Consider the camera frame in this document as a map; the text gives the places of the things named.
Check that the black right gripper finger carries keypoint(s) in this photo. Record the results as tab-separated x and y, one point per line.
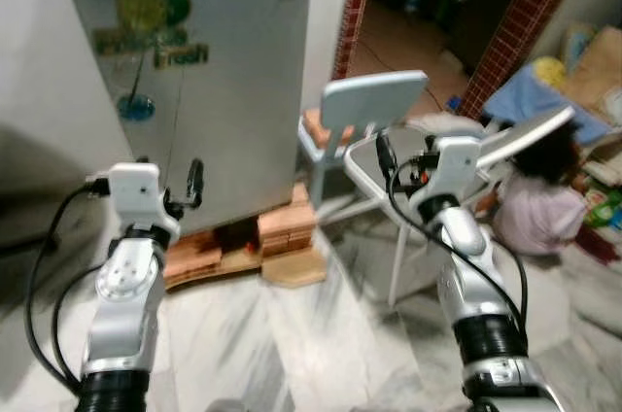
385	153

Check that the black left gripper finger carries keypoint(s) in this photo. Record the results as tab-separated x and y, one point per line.
195	182

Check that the grey fridge door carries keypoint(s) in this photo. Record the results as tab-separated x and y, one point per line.
243	91

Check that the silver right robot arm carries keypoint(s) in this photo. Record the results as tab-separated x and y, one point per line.
466	257

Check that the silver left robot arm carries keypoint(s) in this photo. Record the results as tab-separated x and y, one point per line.
121	286

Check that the pale blue plastic chair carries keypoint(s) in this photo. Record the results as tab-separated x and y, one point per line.
374	101

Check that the wide red brick pile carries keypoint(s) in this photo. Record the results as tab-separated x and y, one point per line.
209	252

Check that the small red brick stack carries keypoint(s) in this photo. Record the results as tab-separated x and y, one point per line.
287	223

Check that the blue cloth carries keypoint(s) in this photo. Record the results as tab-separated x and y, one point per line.
520	101

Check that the brown flat board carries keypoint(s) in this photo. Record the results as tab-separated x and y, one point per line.
296	268

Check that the child in pink shirt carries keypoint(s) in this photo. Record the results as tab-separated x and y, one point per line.
539	218

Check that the green printed package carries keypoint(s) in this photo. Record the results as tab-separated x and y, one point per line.
604	208

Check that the yellow round item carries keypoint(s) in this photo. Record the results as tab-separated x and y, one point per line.
550	71

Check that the green fresh sticker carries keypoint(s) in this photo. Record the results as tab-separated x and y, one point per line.
146	9

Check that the flat brown cardboard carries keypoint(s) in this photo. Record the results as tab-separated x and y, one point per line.
598	67

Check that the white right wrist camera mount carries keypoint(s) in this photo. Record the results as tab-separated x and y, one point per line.
452	164

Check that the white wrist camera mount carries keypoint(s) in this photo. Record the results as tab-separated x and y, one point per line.
136	193
452	164

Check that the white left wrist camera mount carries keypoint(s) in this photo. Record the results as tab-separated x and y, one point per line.
136	193

